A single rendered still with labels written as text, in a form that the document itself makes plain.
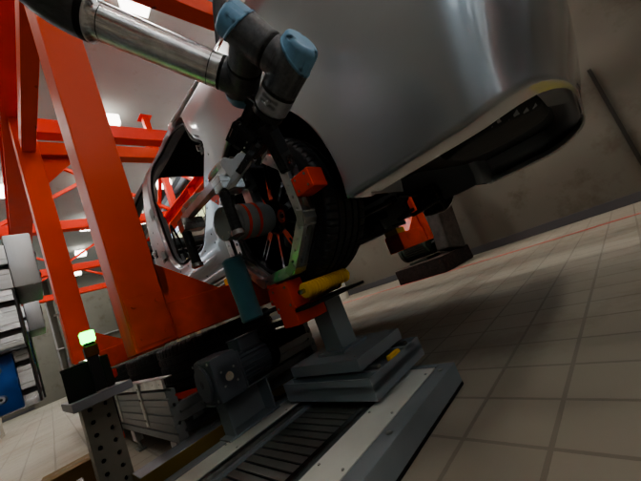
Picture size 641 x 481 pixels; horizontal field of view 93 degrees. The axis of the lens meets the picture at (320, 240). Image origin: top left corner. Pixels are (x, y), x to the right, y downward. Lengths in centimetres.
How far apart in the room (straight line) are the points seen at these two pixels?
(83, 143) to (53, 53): 46
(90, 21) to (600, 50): 540
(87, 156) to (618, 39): 553
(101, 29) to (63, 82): 106
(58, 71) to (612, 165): 550
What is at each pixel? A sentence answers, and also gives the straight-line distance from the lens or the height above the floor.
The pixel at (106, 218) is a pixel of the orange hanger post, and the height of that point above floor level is 110.
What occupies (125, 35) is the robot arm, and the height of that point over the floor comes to 112.
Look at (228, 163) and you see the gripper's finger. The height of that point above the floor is 85.
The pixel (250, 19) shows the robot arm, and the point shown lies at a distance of 71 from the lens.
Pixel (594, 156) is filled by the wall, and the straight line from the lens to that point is 547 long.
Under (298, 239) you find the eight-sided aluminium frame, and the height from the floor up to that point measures 69.
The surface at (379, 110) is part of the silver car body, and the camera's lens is 100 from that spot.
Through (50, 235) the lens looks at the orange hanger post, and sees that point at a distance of 359.
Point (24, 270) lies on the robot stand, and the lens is 69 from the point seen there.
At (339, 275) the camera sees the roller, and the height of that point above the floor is 52.
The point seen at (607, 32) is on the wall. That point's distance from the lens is 569.
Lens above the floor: 51
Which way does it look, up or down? 8 degrees up
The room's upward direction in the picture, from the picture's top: 22 degrees counter-clockwise
